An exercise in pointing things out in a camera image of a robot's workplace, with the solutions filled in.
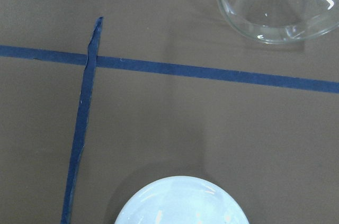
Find white ceramic lid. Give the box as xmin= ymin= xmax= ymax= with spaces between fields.
xmin=115 ymin=176 xmax=249 ymax=223

